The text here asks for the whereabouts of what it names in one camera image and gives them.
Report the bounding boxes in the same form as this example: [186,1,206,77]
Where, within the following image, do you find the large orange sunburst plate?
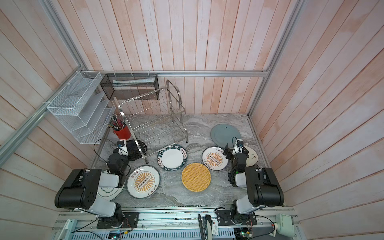
[126,166,161,199]

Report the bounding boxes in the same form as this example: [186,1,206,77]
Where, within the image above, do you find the green rim white plate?
[157,144,188,171]

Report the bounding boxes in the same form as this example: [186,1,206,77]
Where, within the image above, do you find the steel two-tier dish rack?
[113,80,189,164]

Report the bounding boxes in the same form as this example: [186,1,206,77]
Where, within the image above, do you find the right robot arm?
[224,144,284,224]

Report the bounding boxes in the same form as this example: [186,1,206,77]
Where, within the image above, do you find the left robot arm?
[55,140,148,229]

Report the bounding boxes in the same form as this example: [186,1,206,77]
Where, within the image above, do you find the cream floral plate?
[245,146,259,167]

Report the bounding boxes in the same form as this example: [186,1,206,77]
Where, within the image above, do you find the red pencil cup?
[113,125,132,140]

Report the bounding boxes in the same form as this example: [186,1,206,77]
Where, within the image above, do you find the small orange sunburst plate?
[202,147,229,171]

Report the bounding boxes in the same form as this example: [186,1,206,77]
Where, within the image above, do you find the grey-green round plate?
[211,124,242,149]

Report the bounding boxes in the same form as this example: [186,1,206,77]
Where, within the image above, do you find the yellow woven round plate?
[181,163,212,193]

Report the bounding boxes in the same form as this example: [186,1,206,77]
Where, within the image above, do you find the white plate green characters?
[98,186,125,201]

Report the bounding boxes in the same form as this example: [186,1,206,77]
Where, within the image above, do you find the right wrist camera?
[233,138,244,155]

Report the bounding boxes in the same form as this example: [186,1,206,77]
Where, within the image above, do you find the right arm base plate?
[215,209,257,226]

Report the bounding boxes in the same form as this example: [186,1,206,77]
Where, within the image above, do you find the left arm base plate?
[97,212,140,229]

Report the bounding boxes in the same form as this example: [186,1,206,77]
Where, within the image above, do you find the black mesh wall basket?
[100,73,160,101]

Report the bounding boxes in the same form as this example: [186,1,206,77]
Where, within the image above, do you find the white wire wall shelf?
[48,71,115,145]

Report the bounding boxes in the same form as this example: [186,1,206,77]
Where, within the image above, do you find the white box camera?
[269,214,295,238]

